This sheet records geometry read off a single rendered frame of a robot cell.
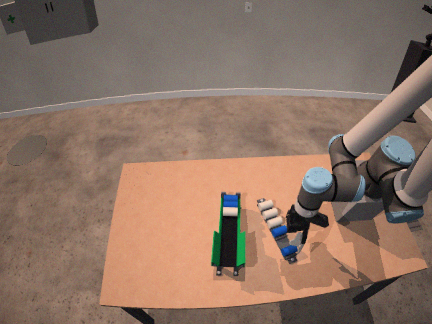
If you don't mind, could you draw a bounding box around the white plastic bar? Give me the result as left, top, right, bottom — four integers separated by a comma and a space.
267, 217, 283, 228
258, 200, 273, 211
262, 208, 278, 220
223, 207, 238, 216

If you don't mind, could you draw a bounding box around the blue plastic bar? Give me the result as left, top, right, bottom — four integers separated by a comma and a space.
281, 245, 298, 257
272, 225, 287, 238
224, 195, 238, 201
223, 201, 238, 208

